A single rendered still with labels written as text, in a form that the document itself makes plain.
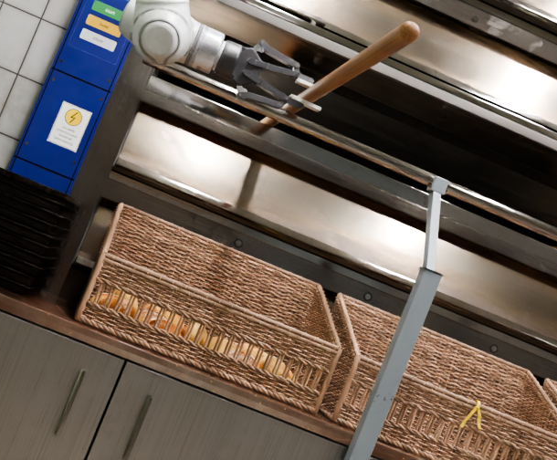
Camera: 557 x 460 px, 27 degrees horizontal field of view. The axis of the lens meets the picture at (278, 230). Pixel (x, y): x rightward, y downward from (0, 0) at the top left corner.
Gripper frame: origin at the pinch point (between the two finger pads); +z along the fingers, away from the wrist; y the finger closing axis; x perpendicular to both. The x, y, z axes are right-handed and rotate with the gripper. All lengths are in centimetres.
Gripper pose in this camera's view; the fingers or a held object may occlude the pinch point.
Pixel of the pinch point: (308, 95)
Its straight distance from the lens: 240.6
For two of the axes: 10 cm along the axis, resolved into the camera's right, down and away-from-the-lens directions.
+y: -3.8, 9.2, -0.6
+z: 9.1, 3.9, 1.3
